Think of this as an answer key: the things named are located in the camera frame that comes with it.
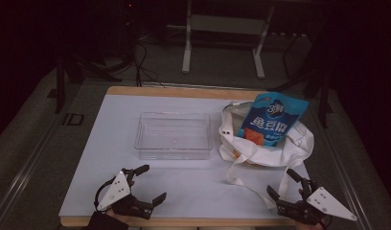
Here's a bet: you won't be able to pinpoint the blue snack packet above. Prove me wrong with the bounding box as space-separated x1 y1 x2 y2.
237 91 310 148

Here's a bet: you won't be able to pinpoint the white metal stand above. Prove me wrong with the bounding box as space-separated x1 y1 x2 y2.
181 0 276 80

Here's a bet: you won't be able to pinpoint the black stand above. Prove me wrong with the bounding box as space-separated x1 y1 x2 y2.
46 47 125 115
268 28 334 129

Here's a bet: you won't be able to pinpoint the white cloth tote bag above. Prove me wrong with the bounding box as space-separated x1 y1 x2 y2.
218 100 315 210

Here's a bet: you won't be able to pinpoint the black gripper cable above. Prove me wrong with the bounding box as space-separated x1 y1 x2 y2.
93 179 116 210

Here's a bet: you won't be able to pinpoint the person's left hand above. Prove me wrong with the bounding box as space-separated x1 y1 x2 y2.
104 209 131 224

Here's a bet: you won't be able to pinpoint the clear plastic container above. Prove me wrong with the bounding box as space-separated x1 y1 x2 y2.
134 111 215 161

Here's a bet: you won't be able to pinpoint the person's right hand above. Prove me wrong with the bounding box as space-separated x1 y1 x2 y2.
293 216 334 230

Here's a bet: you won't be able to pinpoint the white table sheet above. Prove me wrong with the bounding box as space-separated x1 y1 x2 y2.
58 94 311 219

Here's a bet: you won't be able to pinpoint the black floor cables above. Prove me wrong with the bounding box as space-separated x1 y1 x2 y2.
130 18 168 88

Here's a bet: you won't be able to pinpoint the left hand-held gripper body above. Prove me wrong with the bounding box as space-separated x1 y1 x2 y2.
96 168 154 220

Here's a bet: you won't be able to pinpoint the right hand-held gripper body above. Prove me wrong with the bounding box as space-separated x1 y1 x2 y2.
276 179 358 225

